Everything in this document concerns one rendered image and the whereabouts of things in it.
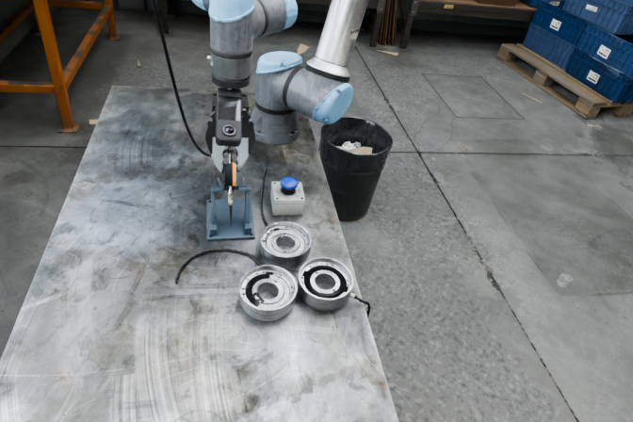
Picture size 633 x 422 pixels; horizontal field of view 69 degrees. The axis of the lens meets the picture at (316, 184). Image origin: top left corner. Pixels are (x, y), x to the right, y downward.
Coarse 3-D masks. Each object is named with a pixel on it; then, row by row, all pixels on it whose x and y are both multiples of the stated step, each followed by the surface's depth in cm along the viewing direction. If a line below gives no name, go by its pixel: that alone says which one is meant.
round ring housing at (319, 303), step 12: (312, 264) 90; (324, 264) 90; (336, 264) 90; (300, 276) 87; (312, 276) 87; (324, 276) 89; (336, 276) 88; (348, 276) 89; (300, 288) 84; (336, 288) 86; (312, 300) 83; (324, 300) 82; (336, 300) 83
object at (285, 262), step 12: (264, 228) 94; (276, 228) 97; (288, 228) 97; (300, 228) 97; (264, 240) 93; (276, 240) 94; (288, 240) 96; (264, 252) 91; (288, 252) 92; (300, 252) 92; (276, 264) 90; (288, 264) 90
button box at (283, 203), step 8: (272, 184) 106; (280, 184) 106; (272, 192) 105; (280, 192) 104; (288, 192) 104; (296, 192) 105; (272, 200) 105; (280, 200) 102; (288, 200) 102; (296, 200) 102; (304, 200) 103; (272, 208) 105; (280, 208) 103; (288, 208) 103; (296, 208) 104
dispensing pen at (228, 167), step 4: (228, 148) 95; (228, 152) 95; (232, 152) 95; (228, 156) 95; (228, 160) 95; (224, 164) 93; (228, 164) 94; (232, 164) 94; (224, 168) 93; (228, 168) 94; (232, 168) 94; (224, 172) 94; (228, 172) 94; (232, 172) 94; (224, 176) 94; (228, 176) 94; (232, 176) 94; (224, 180) 94; (228, 180) 94; (232, 180) 94; (224, 184) 94; (228, 184) 94; (232, 184) 94; (228, 188) 95; (232, 188) 96; (228, 192) 96; (232, 192) 96; (228, 196) 96; (232, 196) 96; (228, 200) 96; (232, 200) 96; (232, 204) 96
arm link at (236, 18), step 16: (224, 0) 75; (240, 0) 75; (256, 0) 80; (224, 16) 76; (240, 16) 76; (256, 16) 80; (224, 32) 77; (240, 32) 78; (256, 32) 81; (224, 48) 79; (240, 48) 80
